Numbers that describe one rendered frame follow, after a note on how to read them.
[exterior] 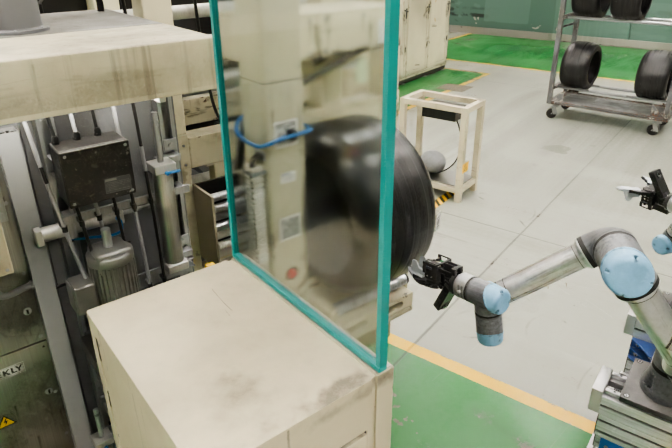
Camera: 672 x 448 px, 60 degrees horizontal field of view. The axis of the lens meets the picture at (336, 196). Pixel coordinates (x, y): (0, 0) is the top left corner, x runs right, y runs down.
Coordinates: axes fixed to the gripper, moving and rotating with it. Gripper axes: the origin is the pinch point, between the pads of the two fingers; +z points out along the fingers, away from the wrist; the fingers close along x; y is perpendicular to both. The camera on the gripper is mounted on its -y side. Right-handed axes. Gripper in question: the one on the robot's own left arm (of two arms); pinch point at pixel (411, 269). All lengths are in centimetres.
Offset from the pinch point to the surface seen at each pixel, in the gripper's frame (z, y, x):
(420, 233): -4.2, 13.6, -0.4
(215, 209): 56, 19, 39
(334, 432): -51, 10, 70
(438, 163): 203, -53, -231
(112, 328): -8, 23, 93
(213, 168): 73, 28, 29
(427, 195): -3.7, 24.8, -4.5
